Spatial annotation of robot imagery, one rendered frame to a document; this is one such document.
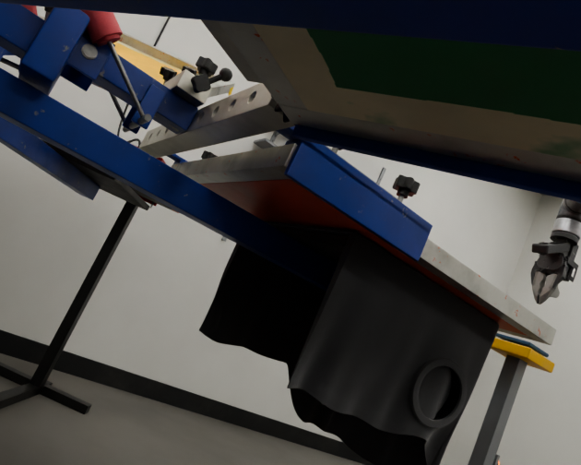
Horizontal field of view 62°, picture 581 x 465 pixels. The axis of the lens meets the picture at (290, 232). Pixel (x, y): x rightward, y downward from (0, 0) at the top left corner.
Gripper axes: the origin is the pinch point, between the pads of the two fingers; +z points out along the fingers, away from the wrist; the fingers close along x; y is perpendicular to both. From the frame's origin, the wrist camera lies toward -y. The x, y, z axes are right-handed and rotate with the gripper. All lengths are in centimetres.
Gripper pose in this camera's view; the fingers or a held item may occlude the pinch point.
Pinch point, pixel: (539, 298)
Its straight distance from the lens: 150.6
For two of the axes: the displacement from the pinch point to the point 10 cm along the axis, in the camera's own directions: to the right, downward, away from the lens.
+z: -4.1, 8.9, -1.7
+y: 7.5, 4.4, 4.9
